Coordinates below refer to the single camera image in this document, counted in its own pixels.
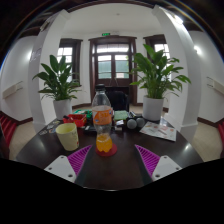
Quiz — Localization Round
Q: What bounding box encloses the black chair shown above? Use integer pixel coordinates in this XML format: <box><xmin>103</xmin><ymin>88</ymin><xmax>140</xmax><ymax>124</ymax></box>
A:
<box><xmin>105</xmin><ymin>90</ymin><xmax>130</xmax><ymax>113</ymax></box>

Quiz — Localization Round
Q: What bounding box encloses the potted plant, white pot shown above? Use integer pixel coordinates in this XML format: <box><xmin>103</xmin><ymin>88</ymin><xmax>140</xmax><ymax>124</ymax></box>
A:
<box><xmin>129</xmin><ymin>43</ymin><xmax>192</xmax><ymax>122</ymax></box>
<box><xmin>32</xmin><ymin>54</ymin><xmax>83</xmax><ymax>120</ymax></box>

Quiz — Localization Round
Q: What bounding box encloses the dark-framed window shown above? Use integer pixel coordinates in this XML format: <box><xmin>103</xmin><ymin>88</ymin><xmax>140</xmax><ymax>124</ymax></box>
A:
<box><xmin>143</xmin><ymin>34</ymin><xmax>171</xmax><ymax>61</ymax></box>
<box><xmin>56</xmin><ymin>38</ymin><xmax>83</xmax><ymax>84</ymax></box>

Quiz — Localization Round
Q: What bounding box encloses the small black device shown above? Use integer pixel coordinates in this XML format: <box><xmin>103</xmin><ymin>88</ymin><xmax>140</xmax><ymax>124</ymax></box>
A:
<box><xmin>83</xmin><ymin>124</ymin><xmax>98</xmax><ymax>134</ymax></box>

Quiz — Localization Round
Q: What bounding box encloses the green patterned box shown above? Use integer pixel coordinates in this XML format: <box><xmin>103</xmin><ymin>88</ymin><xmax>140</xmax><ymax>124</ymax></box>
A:
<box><xmin>73</xmin><ymin>109</ymin><xmax>93</xmax><ymax>119</ymax></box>

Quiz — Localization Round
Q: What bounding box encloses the orange drink bottle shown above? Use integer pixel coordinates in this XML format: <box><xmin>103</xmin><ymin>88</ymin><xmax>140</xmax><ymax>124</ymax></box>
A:
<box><xmin>91</xmin><ymin>83</ymin><xmax>115</xmax><ymax>154</ymax></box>

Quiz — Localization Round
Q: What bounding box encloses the dark wooden double door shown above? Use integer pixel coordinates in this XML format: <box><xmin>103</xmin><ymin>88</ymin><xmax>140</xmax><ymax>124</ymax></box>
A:
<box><xmin>88</xmin><ymin>35</ymin><xmax>138</xmax><ymax>104</ymax></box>

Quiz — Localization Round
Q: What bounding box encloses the yellow cup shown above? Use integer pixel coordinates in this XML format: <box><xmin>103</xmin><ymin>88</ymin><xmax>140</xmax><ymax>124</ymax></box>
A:
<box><xmin>55</xmin><ymin>122</ymin><xmax>80</xmax><ymax>152</ymax></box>

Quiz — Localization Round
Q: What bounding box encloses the printed paper leaflet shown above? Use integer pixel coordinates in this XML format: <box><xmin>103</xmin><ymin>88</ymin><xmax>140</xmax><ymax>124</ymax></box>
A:
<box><xmin>139</xmin><ymin>120</ymin><xmax>178</xmax><ymax>143</ymax></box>

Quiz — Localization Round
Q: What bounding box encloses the wall lamp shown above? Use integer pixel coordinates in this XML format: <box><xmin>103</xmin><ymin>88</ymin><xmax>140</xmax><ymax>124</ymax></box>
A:
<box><xmin>193</xmin><ymin>44</ymin><xmax>203</xmax><ymax>55</ymax></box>

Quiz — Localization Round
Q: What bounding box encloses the grey-headed microphone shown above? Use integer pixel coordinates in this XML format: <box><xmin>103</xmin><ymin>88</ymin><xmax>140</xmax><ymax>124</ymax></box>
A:
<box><xmin>125</xmin><ymin>117</ymin><xmax>138</xmax><ymax>130</ymax></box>
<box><xmin>134</xmin><ymin>115</ymin><xmax>147</xmax><ymax>129</ymax></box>

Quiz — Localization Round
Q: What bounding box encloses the green cloth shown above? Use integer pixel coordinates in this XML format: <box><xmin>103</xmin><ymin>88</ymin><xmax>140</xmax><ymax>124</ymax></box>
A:
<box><xmin>113</xmin><ymin>109</ymin><xmax>130</xmax><ymax>122</ymax></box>

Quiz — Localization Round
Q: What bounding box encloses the red box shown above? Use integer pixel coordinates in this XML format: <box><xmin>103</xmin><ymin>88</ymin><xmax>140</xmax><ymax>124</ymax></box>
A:
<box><xmin>62</xmin><ymin>113</ymin><xmax>88</xmax><ymax>128</ymax></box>

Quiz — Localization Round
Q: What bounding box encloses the red carpeted staircase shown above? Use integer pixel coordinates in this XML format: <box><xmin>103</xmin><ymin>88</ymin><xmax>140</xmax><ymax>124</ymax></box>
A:
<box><xmin>0</xmin><ymin>111</ymin><xmax>18</xmax><ymax>149</ymax></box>
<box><xmin>216</xmin><ymin>119</ymin><xmax>224</xmax><ymax>144</ymax></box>

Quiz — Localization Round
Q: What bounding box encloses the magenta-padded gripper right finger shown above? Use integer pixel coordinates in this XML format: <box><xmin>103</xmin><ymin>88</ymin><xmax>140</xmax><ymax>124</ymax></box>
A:
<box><xmin>132</xmin><ymin>143</ymin><xmax>184</xmax><ymax>183</ymax></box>

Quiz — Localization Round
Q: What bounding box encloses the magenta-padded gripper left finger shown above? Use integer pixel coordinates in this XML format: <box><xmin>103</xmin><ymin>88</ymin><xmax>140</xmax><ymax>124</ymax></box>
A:
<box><xmin>43</xmin><ymin>144</ymin><xmax>94</xmax><ymax>184</ymax></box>

